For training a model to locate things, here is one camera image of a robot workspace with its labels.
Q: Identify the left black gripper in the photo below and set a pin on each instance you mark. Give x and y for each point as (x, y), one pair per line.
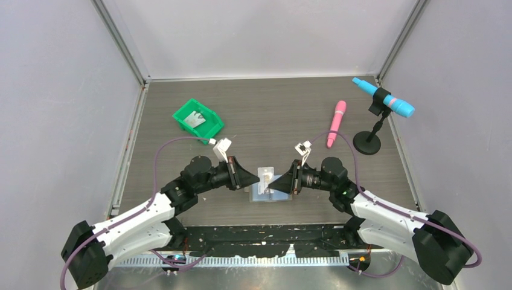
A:
(238, 177)

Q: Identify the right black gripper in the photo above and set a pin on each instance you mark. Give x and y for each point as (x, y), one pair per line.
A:
(291, 182)

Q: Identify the white credit card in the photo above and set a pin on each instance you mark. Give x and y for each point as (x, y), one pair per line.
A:
(266, 176)

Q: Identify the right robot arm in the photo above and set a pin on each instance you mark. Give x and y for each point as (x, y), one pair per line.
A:
(432, 240)

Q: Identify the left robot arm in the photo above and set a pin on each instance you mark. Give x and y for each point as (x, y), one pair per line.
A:
(91, 251)

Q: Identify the grey card in bin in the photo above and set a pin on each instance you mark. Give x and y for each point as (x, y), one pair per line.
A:
(194, 119)

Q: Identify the green plastic bin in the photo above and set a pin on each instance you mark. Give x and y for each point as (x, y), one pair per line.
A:
(205, 131)

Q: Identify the black microphone stand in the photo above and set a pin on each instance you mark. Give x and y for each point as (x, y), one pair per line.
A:
(368, 143)

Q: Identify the pink toy microphone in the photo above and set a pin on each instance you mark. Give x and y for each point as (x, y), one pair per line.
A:
(339, 112)

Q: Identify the blue toy microphone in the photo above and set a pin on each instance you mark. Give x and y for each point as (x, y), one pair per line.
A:
(383, 100)

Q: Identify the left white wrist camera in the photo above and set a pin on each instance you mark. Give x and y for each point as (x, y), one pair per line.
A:
(220, 148)

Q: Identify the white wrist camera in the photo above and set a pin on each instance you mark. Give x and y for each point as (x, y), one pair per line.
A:
(304, 149)
(220, 148)

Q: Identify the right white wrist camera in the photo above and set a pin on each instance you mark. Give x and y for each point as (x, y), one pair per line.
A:
(304, 149)

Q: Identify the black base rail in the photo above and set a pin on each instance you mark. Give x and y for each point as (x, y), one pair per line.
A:
(267, 241)

